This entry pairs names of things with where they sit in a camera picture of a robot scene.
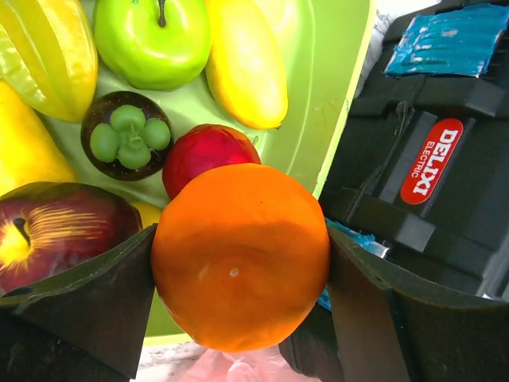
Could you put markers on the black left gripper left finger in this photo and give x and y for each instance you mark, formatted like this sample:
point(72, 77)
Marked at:
point(85, 324)

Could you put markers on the orange fake tangerine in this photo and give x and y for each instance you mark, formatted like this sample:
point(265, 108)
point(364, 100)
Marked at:
point(240, 256)

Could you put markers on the yellow fake fruit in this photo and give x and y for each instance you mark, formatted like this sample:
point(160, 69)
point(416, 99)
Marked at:
point(150, 214)

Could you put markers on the yellow fake mango lower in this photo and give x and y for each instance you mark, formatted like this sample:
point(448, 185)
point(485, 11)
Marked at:
point(28, 152)

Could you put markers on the red yellow fake apple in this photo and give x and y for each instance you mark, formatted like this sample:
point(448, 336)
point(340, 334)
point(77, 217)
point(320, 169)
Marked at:
point(205, 147)

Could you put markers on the green fake apple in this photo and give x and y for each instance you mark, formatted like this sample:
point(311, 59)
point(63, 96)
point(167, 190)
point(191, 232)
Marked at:
point(153, 45)

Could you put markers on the yellow fake mango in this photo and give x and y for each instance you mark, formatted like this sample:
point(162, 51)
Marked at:
point(245, 70)
point(28, 152)

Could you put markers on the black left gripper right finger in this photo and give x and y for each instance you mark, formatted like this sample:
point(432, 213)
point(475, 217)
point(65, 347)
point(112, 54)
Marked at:
point(392, 325)

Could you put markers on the black plastic toolbox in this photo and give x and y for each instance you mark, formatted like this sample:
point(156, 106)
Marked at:
point(420, 174)

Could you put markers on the green plastic tray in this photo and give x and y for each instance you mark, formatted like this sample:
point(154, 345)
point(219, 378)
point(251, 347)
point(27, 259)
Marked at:
point(323, 44)

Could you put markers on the dark red striped fake apple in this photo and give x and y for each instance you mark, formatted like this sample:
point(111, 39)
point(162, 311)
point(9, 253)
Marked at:
point(49, 227)

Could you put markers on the pink plastic bag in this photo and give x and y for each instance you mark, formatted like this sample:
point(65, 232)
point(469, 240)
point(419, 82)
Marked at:
point(265, 365)

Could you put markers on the fake mangosteen green top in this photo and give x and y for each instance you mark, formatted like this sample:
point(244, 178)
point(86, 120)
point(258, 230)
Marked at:
point(126, 135)

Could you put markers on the yellow fake mango upper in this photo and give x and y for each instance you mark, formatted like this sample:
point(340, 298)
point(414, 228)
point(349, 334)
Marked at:
point(245, 70)

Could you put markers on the yellow fake starfruit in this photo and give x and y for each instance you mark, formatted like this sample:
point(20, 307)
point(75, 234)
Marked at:
point(48, 56)

